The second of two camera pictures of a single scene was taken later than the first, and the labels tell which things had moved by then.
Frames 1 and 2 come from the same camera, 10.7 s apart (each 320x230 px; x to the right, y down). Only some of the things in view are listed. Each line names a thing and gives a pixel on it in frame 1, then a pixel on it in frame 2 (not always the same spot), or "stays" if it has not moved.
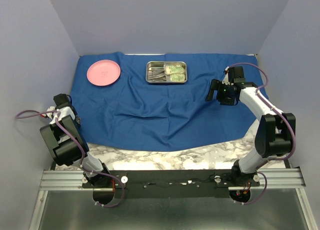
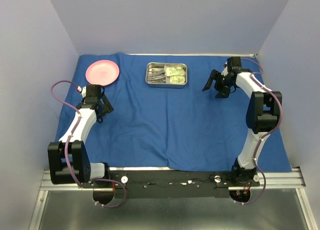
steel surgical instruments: x=157 y=75 stays
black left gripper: x=77 y=121 → x=107 y=107
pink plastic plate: x=103 y=72 stays
